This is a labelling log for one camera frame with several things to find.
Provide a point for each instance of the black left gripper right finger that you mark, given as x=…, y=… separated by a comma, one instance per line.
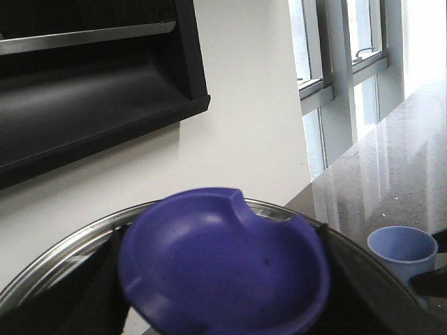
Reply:
x=365, y=298

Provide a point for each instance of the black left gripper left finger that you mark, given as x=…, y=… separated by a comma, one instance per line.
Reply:
x=87, y=301

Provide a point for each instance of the light blue ribbed cup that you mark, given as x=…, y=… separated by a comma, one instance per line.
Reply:
x=410, y=254

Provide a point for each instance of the black range hood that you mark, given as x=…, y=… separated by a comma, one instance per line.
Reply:
x=79, y=77

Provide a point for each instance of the grey aluminium window frame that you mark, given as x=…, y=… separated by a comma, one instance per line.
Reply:
x=349, y=62

